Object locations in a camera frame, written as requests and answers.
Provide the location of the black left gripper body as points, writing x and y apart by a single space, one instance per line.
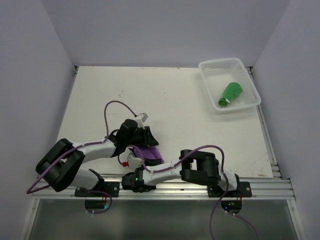
136 139

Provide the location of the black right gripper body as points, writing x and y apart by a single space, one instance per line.
150 189

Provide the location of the black and purple towel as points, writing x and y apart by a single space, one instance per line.
151 156

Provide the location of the green microfiber towel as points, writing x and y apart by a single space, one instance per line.
231 92

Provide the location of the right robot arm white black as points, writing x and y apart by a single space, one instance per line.
200 168

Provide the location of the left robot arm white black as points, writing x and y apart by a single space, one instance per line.
61 166

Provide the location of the white plastic basket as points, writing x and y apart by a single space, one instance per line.
219 73

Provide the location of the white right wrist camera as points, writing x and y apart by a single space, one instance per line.
133 161

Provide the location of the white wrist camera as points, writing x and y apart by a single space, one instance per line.
133 161
141 118

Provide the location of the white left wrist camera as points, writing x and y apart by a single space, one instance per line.
141 118

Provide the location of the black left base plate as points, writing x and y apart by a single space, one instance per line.
112 188

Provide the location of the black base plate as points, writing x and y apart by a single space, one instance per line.
243 191
112 188

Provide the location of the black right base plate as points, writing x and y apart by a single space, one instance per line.
243 191

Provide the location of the aluminium mounting rail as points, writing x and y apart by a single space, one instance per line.
261 189

